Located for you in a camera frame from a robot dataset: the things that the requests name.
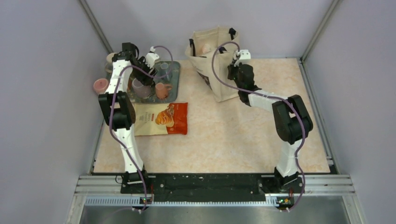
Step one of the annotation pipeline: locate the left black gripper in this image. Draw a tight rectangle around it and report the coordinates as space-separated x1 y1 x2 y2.
132 56 157 86

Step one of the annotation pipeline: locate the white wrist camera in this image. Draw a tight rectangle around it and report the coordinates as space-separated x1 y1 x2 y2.
232 49 251 67
145 46 160 69

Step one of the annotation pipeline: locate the cassava chips bag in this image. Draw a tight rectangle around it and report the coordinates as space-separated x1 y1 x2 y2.
134 103 188 136

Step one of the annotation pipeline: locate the floral blue serving tray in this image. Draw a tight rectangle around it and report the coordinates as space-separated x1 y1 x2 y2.
105 60 181 104

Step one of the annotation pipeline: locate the salmon pink mug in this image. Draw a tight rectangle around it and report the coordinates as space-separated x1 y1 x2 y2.
155 83 173 100

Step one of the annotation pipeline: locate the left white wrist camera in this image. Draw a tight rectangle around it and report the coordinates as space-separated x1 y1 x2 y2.
145 46 160 69

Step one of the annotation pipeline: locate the pink cup off tray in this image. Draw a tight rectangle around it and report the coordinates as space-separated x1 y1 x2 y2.
93 78 109 95

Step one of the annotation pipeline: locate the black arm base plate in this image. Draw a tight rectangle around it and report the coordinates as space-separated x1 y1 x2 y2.
120 173 303 203

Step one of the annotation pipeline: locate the aluminium frame rail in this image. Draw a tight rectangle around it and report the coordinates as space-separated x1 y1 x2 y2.
75 174 355 207

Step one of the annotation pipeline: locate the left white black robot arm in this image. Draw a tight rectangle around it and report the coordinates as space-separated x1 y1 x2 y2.
98 42 150 193

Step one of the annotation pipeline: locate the beige canvas tote bag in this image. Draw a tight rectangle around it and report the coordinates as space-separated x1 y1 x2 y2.
185 27 239 102

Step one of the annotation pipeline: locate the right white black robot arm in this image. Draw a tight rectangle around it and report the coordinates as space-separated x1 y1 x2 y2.
227 64 313 192

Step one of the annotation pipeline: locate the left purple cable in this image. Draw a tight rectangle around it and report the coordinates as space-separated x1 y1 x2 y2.
108 45 174 214

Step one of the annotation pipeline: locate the lilac mug black handle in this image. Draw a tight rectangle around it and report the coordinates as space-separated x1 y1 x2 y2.
132 78 151 98

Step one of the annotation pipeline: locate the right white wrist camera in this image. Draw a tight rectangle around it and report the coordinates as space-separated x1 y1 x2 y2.
232 49 251 67

